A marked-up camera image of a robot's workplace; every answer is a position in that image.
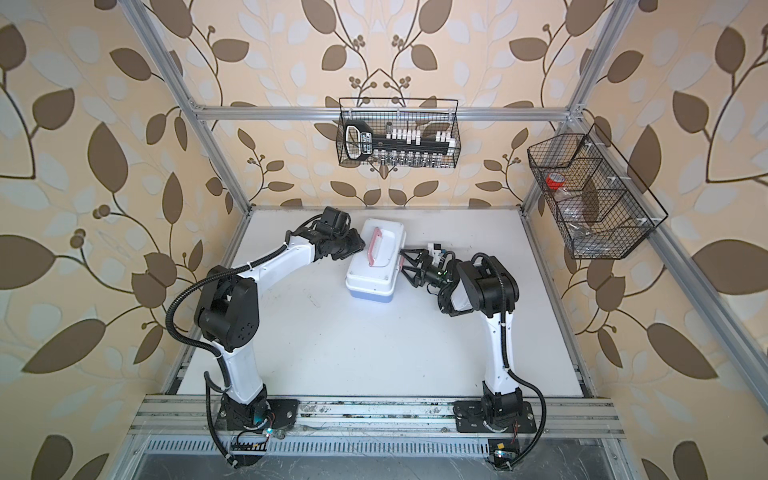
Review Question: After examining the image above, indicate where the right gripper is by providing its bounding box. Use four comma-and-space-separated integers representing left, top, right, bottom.
401, 250, 451, 294

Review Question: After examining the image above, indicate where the white and blue tool box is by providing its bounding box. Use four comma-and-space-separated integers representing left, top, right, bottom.
345, 218, 407, 303

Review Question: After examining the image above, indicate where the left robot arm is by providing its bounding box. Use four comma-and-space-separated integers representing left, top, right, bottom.
165, 207, 365, 429

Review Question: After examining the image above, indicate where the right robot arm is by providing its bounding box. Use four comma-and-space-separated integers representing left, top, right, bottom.
400, 248, 547, 434

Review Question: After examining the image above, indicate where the black socket set holder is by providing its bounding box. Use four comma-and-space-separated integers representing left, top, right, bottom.
336, 119, 461, 165

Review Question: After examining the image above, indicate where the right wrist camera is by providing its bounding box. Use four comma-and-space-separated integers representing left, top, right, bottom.
427, 242, 444, 257

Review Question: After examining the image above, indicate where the back wire basket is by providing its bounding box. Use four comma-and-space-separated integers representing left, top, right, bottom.
335, 95, 462, 169

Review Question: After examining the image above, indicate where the wire basket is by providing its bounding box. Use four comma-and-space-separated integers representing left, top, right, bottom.
335, 95, 462, 169
527, 124, 668, 260

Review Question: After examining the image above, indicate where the aluminium frame bar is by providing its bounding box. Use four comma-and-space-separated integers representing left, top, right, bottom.
193, 105, 571, 124

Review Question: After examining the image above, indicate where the right wire basket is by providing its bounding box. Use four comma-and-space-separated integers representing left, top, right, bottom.
527, 124, 668, 260

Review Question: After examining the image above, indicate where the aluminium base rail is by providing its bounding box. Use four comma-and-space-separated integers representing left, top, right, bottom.
128, 395, 626, 439

